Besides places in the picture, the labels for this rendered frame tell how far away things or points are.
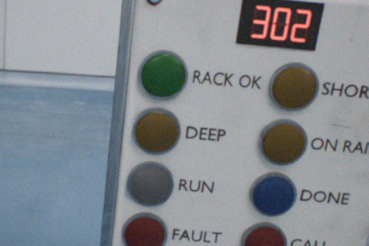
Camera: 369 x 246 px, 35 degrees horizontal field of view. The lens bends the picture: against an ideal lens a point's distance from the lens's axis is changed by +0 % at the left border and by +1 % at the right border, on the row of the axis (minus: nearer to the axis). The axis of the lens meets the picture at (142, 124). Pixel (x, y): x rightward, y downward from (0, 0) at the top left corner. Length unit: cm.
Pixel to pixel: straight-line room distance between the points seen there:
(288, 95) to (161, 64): 8
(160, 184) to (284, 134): 8
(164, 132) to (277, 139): 7
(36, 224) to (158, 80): 203
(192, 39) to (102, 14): 386
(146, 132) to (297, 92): 9
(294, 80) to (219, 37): 5
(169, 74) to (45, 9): 385
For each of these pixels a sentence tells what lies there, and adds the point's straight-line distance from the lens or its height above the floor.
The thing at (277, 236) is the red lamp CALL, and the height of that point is 94.
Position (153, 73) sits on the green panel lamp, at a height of 105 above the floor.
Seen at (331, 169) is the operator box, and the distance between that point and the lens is 40.
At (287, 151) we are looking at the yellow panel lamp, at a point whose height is 100.
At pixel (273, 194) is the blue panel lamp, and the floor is 97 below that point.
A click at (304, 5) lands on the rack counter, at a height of 109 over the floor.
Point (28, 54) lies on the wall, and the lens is 424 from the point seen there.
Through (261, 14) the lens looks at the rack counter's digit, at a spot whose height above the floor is 108.
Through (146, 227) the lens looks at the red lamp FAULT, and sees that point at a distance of 38.
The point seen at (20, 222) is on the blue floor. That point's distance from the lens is 237.
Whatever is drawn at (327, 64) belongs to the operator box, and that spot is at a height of 106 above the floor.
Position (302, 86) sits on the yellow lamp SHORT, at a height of 105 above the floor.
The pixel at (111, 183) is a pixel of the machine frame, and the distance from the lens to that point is 165.
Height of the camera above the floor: 112
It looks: 18 degrees down
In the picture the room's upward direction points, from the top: 6 degrees clockwise
